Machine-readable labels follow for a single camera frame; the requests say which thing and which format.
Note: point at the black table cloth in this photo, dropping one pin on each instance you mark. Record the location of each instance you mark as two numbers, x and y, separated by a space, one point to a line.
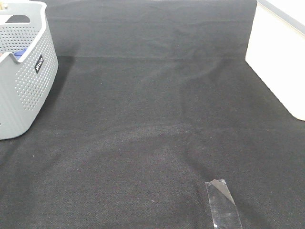
152 99

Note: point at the blue towel in basket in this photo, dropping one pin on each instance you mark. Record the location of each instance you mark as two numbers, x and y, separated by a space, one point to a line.
19 54

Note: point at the clear tape strip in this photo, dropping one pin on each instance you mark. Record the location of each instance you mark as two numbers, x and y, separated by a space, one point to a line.
223 208

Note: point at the grey perforated laundry basket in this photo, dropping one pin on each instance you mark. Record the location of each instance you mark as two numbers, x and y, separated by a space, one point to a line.
24 83

